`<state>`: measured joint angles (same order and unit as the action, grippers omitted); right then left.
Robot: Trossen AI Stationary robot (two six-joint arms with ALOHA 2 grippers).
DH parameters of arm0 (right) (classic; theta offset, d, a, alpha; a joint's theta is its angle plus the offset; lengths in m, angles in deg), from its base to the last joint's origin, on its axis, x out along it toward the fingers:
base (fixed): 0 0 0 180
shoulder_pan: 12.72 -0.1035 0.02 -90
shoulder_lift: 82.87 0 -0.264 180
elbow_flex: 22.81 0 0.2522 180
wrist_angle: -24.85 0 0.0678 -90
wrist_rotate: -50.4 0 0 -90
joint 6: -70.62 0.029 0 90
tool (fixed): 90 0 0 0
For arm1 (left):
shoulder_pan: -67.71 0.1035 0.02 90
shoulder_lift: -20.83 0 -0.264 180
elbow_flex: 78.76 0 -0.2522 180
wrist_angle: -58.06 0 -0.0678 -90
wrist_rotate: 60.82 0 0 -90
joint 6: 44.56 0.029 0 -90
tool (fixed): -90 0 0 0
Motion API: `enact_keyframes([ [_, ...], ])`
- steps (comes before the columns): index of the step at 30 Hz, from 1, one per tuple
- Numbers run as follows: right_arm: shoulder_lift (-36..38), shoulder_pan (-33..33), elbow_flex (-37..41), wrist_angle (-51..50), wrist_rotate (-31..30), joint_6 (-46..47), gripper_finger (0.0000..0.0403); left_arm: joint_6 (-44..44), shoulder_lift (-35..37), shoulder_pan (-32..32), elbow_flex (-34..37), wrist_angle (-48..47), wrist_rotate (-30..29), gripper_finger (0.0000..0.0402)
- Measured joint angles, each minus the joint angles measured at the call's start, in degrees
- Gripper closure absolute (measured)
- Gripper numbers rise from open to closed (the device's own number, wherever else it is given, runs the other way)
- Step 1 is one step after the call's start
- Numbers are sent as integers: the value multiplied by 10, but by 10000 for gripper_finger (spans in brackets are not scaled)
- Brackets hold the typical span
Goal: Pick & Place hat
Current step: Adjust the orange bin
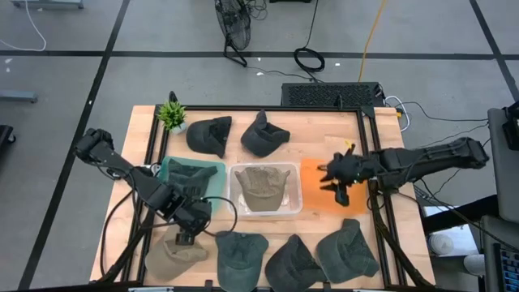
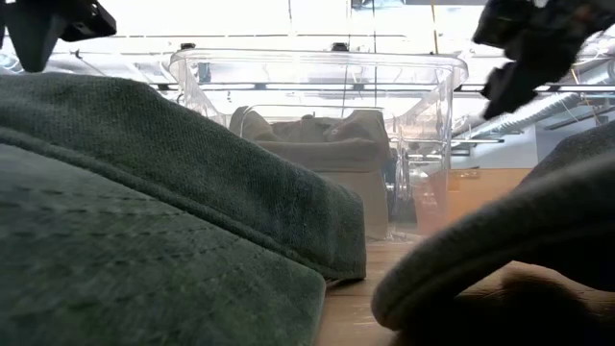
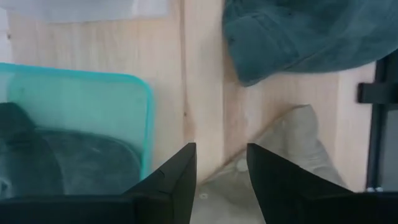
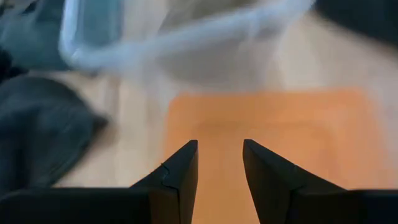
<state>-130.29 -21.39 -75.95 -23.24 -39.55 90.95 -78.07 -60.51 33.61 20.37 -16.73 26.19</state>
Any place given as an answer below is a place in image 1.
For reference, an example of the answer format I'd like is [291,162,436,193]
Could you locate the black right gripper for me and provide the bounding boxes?
[317,142,372,207]

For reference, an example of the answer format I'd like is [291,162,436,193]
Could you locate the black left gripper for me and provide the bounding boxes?
[174,197,213,246]

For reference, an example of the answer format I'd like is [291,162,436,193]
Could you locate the khaki baseball cap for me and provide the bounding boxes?
[234,165,292,212]
[144,225,210,281]

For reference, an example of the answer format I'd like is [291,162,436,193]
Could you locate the clear plastic bin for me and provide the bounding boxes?
[227,161,304,218]

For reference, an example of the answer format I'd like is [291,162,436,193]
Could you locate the dark green baseball cap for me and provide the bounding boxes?
[315,218,380,284]
[165,158,219,200]
[214,230,269,292]

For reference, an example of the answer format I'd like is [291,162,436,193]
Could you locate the black baseball cap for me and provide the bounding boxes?
[186,116,233,159]
[240,108,291,158]
[264,234,328,292]

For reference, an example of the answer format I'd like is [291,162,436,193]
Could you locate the orange plastic bin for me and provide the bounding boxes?
[299,157,368,215]

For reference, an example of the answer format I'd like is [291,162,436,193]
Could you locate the green plastic bin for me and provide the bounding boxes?
[156,156,227,214]

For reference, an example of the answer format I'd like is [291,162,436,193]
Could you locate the small potted green plant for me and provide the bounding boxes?
[157,100,188,135]

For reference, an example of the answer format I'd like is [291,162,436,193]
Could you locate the grey furniture panel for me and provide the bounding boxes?
[487,107,519,223]

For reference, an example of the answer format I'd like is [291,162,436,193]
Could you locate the black floor fan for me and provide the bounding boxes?
[213,0,252,68]

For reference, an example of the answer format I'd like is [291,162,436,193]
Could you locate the black device on furniture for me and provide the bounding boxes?
[502,101,519,151]

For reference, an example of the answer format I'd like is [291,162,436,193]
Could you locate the black object at floor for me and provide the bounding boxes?
[0,124,16,147]

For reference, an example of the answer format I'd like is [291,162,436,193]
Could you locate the grey furniture foot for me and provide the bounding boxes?
[0,89,38,103]

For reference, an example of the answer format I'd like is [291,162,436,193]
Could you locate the grey furniture base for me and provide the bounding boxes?
[11,0,84,10]

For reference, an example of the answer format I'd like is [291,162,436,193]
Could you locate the white looped cable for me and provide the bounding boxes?
[384,95,411,133]

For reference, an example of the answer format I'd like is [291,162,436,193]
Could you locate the black coiled cable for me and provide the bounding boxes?
[293,0,326,74]

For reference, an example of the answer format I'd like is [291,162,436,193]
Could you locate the black metal frame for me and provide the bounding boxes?
[97,103,437,291]

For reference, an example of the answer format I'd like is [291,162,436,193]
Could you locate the thin black floor cable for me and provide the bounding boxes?
[399,101,490,122]

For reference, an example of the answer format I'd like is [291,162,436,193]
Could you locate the yellow floor cable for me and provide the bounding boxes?
[357,0,388,83]

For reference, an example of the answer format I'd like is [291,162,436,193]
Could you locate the white floor cable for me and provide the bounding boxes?
[0,0,48,53]

